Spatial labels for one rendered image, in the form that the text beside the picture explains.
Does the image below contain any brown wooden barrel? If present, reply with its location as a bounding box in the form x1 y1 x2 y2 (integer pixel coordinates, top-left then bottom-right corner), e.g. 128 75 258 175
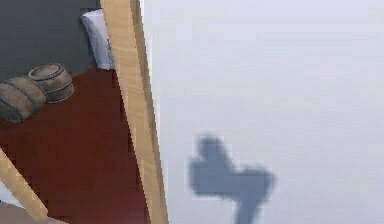
0 76 47 125
27 62 76 104

